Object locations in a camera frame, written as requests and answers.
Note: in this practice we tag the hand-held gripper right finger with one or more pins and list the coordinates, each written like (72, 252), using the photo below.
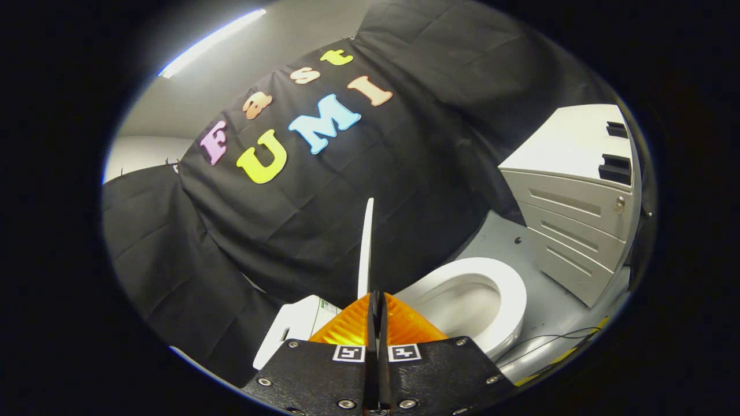
(439, 375)

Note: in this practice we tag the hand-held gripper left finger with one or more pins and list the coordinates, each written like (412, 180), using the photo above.
(324, 375)

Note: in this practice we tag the white toilet tank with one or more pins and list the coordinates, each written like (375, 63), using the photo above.
(295, 323)

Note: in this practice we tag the white toilet bowl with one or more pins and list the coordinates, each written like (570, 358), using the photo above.
(462, 309)

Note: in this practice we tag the yellow floor strip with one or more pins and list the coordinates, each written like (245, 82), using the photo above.
(563, 358)

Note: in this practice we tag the black backdrop cloth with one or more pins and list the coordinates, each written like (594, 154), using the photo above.
(324, 219)

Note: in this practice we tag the white drawer cabinet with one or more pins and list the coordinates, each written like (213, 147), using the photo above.
(566, 150)

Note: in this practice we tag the black holder block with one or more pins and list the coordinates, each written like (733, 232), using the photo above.
(617, 129)
(615, 170)

